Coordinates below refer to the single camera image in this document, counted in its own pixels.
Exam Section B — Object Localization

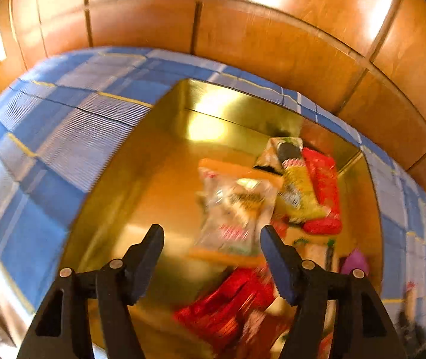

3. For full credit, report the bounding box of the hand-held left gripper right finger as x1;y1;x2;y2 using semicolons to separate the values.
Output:
260;225;408;359

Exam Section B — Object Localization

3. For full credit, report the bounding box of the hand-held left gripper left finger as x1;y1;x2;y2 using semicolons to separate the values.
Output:
16;224;165;359

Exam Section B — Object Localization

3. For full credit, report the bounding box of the clear cracker packet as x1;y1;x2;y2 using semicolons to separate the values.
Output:
284;232;339;270

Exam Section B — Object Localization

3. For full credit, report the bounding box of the shiny red foil packet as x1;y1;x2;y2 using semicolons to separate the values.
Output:
173;267;277;345

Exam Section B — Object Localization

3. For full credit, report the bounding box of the beige orange-edged snack packet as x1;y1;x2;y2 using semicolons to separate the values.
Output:
192;158;284;268

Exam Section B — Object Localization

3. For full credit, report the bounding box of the gold-lined metal tin box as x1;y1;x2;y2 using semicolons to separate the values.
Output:
59;78;386;359

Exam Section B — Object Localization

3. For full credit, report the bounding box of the yellow snack packet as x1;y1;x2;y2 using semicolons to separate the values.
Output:
276;157;329;224

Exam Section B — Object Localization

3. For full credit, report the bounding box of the purple snack packet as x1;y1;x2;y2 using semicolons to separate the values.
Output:
341;249;370;275

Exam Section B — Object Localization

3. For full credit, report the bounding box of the large red snack packet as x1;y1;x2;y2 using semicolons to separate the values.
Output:
302;147;344;235

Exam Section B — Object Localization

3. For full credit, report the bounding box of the blue plaid bedsheet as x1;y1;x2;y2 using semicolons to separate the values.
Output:
0;47;426;345

